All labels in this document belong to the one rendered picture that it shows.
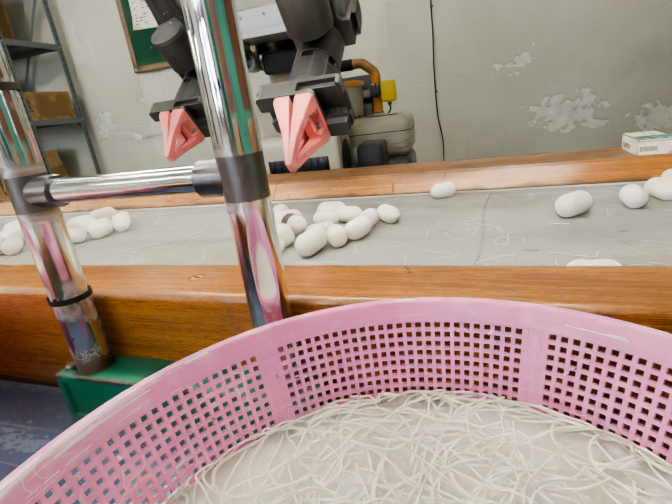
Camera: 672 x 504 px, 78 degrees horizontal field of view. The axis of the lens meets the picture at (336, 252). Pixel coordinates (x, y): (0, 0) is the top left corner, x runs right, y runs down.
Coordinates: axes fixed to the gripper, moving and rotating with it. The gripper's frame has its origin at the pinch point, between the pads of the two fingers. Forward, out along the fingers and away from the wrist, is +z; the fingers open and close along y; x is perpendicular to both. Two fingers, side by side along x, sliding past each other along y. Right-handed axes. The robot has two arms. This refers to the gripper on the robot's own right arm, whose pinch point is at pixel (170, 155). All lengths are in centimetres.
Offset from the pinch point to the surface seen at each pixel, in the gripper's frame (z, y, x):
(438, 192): 8.8, 42.1, 2.1
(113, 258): 23.6, 9.0, -9.6
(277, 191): 4.6, 17.8, 5.2
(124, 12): -177, -151, 61
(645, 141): 2, 65, 4
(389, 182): 4.4, 35.1, 5.1
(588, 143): -127, 101, 153
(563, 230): 19, 54, -6
